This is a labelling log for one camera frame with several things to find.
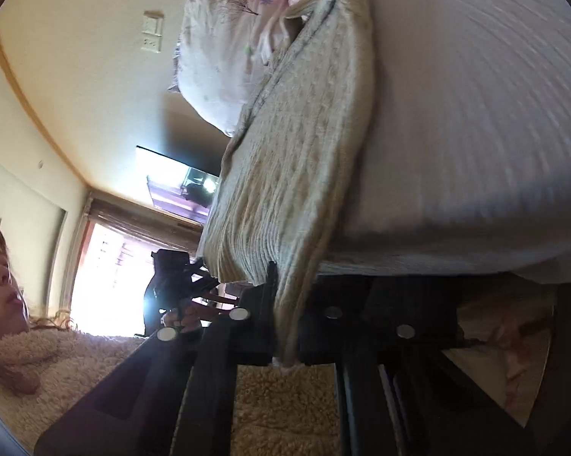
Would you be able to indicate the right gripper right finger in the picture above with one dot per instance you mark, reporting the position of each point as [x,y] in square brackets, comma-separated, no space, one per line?
[397,392]

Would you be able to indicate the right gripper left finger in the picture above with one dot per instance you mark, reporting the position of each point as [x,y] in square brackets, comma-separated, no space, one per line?
[172,397]

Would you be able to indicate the cream cable-knit sweater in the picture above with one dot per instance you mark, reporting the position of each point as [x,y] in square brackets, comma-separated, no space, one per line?
[286,171]

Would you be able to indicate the person's left hand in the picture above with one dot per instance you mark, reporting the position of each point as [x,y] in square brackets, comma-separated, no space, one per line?
[190,317]

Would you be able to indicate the bright window with blind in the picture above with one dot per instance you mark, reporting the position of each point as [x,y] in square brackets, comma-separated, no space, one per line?
[109,263]

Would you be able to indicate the lower floral tree-print pillow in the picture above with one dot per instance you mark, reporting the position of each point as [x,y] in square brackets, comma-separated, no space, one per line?
[221,55]

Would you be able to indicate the dark wall picture frame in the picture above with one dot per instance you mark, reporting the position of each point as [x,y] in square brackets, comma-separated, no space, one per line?
[175,187]

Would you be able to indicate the white wall switch plate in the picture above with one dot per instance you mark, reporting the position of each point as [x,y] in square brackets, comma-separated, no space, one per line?
[152,31]

